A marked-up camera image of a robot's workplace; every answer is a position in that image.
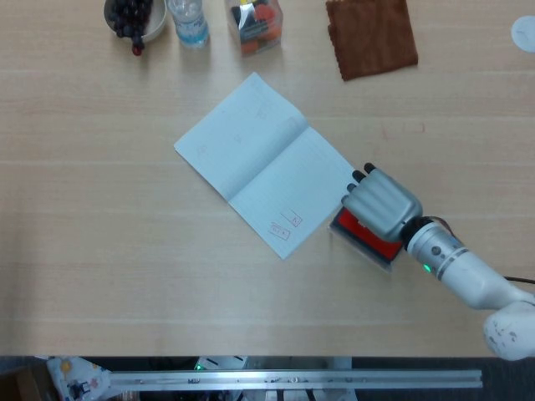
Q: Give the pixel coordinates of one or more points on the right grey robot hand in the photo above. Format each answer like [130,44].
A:
[384,204]

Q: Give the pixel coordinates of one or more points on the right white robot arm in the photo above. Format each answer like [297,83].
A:
[464,269]

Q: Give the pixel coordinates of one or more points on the open lined notebook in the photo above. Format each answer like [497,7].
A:
[259,158]

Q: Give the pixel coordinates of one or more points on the red ink pad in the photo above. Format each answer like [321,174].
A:
[376,246]

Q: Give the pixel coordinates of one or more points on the brown folded cloth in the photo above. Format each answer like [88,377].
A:
[372,37]

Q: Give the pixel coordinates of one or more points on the clear plastic box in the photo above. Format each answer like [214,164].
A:
[257,25]

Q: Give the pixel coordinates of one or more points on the white device under table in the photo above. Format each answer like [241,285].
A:
[217,362]

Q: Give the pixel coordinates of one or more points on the clear water bottle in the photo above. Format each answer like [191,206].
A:
[190,25]

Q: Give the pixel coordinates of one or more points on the white bowl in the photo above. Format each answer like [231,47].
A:
[158,23]

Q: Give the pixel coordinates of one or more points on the dark grape bunch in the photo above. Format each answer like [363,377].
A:
[129,18]

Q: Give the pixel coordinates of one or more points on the white bag with colourful print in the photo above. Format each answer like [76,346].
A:
[77,378]

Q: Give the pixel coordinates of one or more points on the aluminium rail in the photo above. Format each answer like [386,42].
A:
[292,380]

